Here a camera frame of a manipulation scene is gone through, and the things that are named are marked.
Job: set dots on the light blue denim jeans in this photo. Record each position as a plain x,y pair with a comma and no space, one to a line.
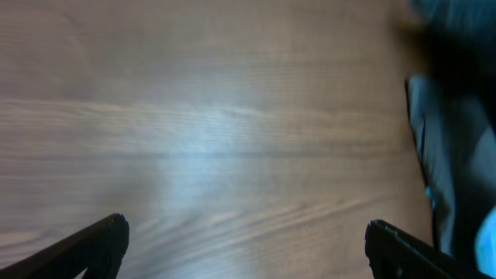
451,111

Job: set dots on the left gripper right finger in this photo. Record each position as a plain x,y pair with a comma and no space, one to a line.
395,254

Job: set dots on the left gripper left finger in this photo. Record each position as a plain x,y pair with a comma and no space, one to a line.
94,252

